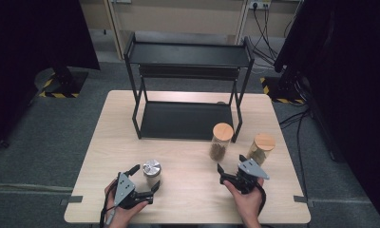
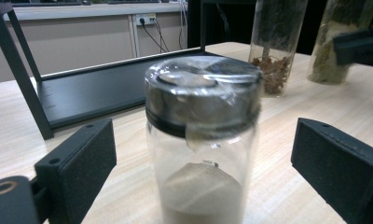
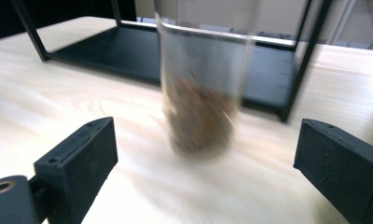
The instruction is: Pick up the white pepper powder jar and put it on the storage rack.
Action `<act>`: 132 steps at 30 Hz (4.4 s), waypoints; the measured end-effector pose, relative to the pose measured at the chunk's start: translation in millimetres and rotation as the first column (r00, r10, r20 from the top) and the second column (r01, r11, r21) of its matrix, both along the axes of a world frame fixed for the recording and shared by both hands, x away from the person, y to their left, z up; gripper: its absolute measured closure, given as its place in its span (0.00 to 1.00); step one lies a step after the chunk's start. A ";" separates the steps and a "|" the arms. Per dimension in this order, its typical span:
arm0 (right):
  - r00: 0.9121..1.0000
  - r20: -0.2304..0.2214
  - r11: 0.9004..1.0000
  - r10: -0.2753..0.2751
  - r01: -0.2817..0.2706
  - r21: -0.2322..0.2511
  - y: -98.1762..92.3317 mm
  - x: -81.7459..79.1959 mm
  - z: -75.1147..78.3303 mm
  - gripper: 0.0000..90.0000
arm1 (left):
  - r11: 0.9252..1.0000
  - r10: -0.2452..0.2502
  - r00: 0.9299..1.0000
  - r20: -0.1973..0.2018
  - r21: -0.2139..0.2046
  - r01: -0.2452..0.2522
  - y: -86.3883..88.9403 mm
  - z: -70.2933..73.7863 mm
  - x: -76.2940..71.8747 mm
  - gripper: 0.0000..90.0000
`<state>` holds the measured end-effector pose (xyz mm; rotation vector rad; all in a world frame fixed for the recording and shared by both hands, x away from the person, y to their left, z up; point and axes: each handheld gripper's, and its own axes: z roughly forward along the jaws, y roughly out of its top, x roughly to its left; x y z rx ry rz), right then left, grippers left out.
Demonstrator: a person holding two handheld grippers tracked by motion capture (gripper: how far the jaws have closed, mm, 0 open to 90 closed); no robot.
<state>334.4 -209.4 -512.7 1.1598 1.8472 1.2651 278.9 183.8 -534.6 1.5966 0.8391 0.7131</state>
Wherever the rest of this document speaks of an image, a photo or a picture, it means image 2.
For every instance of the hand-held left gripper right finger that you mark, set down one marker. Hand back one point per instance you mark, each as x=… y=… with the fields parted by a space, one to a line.
x=340 y=168

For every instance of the black metal shelf rack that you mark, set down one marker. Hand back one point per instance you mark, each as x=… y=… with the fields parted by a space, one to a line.
x=91 y=90

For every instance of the tall glass jar green leaves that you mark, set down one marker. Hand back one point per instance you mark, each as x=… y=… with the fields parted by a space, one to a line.
x=326 y=62

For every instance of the dark curtain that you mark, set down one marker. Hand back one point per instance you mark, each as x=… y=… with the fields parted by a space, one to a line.
x=237 y=18

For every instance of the short glass jar white powder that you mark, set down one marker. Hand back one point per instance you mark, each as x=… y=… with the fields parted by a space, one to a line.
x=203 y=102

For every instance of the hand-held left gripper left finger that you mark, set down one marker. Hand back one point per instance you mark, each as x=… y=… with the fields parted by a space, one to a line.
x=79 y=168

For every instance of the white wall power socket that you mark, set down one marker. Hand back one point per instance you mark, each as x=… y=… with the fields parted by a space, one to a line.
x=147 y=18

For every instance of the tall glass jar brown spice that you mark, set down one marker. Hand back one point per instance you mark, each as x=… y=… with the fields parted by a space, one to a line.
x=274 y=74

